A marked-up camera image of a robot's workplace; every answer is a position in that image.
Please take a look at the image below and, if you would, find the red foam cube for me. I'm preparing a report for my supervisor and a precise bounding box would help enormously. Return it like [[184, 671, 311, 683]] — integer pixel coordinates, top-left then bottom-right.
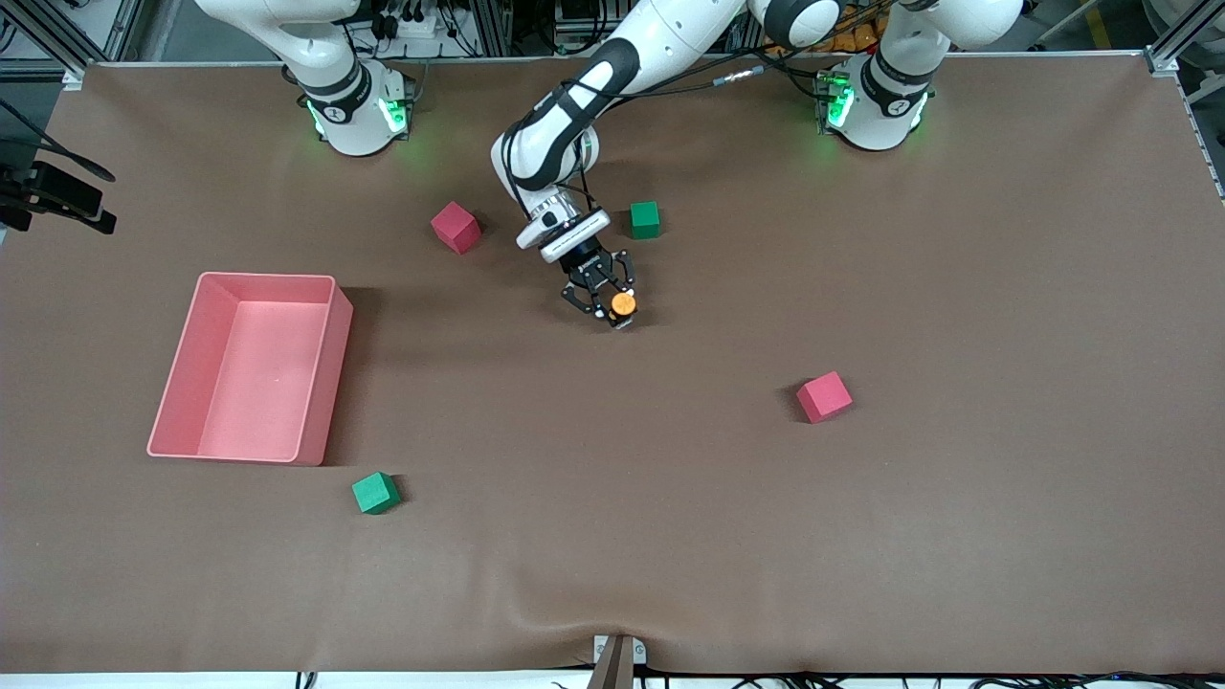
[[430, 201, 482, 256], [796, 371, 854, 424]]

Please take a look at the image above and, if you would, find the brown table mat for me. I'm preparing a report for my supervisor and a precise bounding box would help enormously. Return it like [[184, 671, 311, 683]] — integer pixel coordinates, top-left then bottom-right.
[[0, 53, 1225, 676]]

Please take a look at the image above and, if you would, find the pink plastic tray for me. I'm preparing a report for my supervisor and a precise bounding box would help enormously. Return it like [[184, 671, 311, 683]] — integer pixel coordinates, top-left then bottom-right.
[[146, 272, 354, 467]]

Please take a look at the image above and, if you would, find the white power strip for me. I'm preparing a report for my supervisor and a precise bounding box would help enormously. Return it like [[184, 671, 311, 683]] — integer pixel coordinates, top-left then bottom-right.
[[378, 0, 436, 39]]

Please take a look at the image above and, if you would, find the pile of orange bags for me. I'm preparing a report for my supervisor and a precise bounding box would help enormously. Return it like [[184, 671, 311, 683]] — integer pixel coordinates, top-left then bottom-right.
[[823, 17, 883, 55]]

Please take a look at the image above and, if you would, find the black chair caster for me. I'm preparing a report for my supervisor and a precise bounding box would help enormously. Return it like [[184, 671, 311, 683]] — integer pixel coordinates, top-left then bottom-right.
[[1019, 0, 1102, 52]]

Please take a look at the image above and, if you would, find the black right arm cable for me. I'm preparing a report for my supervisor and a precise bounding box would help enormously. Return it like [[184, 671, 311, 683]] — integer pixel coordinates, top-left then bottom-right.
[[0, 96, 117, 185]]

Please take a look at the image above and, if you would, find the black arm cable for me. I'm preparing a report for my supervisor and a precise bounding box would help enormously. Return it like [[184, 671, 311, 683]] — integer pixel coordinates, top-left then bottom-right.
[[708, 38, 867, 97], [0, 96, 117, 185]]

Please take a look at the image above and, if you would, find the aluminium frame profile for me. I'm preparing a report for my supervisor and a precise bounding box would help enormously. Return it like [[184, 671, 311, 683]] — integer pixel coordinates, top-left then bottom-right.
[[1144, 0, 1225, 79], [0, 0, 97, 92]]

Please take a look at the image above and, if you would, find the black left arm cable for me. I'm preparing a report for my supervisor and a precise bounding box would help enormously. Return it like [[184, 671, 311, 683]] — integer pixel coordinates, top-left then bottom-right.
[[708, 38, 867, 97]]

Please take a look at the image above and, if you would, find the aluminium frame post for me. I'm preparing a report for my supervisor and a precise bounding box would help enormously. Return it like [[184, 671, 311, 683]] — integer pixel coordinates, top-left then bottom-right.
[[472, 0, 513, 58]]

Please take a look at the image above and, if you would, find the metal bracket with brown post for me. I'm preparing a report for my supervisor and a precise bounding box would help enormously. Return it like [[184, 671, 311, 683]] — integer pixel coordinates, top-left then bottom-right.
[[589, 633, 648, 689]]

